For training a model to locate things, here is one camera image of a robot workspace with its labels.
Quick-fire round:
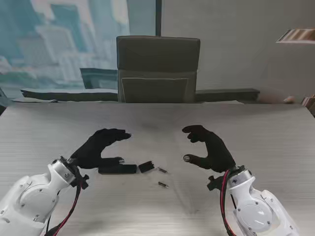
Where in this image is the black battery cover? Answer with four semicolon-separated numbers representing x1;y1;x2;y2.
138;160;156;174

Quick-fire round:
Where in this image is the grey office chair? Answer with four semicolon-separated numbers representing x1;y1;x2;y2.
116;35;201;103

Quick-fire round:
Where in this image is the long dark low cabinet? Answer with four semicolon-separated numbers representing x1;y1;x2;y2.
20;88;119;102

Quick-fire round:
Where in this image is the brown wooden furniture edge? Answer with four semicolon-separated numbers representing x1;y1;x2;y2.
301;94;315;115

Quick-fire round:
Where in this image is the red black right arm cable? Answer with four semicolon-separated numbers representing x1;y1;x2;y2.
220;169;235;236

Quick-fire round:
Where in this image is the wooden wall shelf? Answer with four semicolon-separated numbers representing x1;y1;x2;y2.
275;29;315;44

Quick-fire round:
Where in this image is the short dark low cabinet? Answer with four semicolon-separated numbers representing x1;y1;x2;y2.
195;88;261;102

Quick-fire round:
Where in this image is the black remote control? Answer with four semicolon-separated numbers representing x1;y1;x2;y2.
97;163;138;176

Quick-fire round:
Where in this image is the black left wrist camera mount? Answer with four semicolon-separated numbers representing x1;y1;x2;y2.
73;172;90;190

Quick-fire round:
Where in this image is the grey paper sheet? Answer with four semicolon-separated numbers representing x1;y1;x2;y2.
11;97;59;103

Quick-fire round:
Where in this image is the dark object at table corner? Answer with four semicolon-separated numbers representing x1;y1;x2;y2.
0;87;7;116

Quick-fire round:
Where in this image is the red black left arm cable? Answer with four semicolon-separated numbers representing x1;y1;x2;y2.
45;169;84;236

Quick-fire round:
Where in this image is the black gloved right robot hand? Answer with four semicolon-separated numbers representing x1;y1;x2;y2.
181;124;236;173

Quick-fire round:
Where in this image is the dark window frame post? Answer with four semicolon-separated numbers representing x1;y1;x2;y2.
156;0;162;37

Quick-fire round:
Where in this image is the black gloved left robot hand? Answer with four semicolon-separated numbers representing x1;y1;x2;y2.
70;127;133;170

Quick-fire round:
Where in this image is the red black arm cable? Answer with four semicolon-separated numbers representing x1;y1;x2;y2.
220;169;235;236
45;169;84;236

